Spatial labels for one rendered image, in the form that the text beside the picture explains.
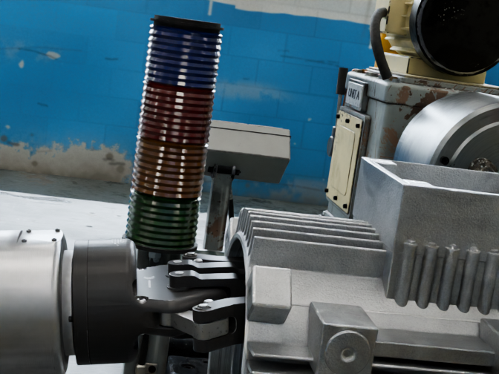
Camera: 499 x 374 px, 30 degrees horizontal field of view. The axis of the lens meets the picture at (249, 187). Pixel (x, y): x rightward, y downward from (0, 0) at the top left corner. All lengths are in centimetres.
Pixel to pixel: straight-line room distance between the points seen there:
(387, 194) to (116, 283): 17
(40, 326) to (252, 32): 615
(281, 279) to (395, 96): 108
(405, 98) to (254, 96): 512
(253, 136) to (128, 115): 538
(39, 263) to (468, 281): 24
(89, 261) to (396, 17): 125
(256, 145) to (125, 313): 76
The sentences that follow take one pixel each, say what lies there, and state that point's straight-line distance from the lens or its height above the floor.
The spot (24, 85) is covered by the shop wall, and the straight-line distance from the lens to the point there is 667.
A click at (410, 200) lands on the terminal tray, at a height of 114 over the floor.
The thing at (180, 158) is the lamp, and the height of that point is 111.
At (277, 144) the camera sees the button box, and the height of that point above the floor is 107.
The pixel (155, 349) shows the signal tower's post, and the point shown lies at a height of 94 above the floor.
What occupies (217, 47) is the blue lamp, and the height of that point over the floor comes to 120.
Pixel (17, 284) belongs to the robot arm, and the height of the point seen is 106.
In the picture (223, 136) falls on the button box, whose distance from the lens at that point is 127.
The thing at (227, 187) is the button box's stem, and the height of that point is 100.
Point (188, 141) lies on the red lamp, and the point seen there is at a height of 112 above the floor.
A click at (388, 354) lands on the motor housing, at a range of 51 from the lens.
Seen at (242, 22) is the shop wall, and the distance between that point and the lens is 664.
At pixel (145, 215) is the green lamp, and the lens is 76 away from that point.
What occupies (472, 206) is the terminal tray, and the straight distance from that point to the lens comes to 54.
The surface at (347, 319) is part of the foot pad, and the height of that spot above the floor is 107.
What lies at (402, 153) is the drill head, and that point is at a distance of 149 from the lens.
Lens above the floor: 122
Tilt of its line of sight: 10 degrees down
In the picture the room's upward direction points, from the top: 8 degrees clockwise
